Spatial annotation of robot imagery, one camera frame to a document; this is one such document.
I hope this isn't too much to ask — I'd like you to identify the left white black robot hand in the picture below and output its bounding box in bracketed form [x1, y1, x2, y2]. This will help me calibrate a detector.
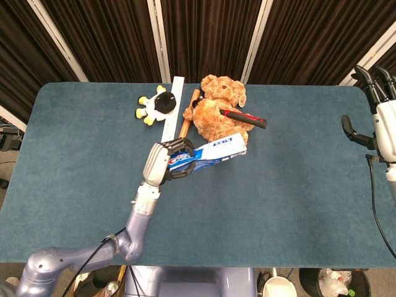
[142, 137, 197, 187]

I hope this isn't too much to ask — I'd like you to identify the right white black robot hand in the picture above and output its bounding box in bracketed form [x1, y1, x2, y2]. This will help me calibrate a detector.
[340, 64, 396, 164]

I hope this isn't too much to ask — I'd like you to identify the blue white toothpaste box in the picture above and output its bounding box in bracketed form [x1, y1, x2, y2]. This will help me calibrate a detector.
[168, 132, 249, 173]

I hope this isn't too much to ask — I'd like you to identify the purple robot base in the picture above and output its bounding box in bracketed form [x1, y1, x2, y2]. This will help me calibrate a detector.
[123, 265, 258, 297]

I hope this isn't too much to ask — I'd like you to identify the white strip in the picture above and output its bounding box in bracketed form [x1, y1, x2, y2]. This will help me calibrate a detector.
[161, 75, 186, 145]

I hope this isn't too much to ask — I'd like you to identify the wooden stick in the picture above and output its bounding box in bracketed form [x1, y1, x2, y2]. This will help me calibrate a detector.
[179, 88, 201, 139]

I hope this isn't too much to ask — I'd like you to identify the white plush toy black hat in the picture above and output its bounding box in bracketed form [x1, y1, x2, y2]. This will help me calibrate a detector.
[134, 85, 178, 126]

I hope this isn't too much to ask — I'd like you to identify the brown teddy bear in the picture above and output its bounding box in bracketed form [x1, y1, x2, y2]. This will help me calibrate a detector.
[183, 74, 250, 146]

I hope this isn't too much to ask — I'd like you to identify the blue table cloth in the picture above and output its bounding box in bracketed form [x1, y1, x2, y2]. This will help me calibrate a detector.
[0, 81, 396, 270]

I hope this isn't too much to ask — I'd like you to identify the dark brown curtain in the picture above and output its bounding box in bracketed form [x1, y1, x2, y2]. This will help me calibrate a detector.
[0, 0, 396, 170]

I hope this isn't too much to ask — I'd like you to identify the white bowl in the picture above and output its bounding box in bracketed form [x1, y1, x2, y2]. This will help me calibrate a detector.
[262, 275, 299, 297]

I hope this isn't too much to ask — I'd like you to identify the black trash bin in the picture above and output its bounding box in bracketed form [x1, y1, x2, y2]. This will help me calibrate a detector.
[298, 267, 372, 297]

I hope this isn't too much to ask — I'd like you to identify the white frame post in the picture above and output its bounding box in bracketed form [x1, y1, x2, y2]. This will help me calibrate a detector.
[338, 20, 396, 87]
[26, 0, 90, 83]
[240, 0, 274, 85]
[146, 0, 172, 84]
[0, 105, 28, 133]

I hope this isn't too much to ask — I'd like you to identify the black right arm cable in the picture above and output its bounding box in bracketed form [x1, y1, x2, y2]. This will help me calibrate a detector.
[365, 153, 396, 261]

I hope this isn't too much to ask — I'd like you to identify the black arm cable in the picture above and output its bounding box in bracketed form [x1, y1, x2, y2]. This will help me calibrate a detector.
[62, 226, 126, 297]
[365, 153, 396, 261]

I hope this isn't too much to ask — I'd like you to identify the black red handled hammer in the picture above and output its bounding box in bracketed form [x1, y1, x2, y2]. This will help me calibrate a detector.
[191, 93, 268, 130]

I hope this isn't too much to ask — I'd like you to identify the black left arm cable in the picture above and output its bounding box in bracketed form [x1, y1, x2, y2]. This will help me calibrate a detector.
[62, 226, 126, 297]

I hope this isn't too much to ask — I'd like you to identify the black equipment with cables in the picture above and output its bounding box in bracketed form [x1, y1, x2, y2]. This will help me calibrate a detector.
[0, 123, 25, 153]

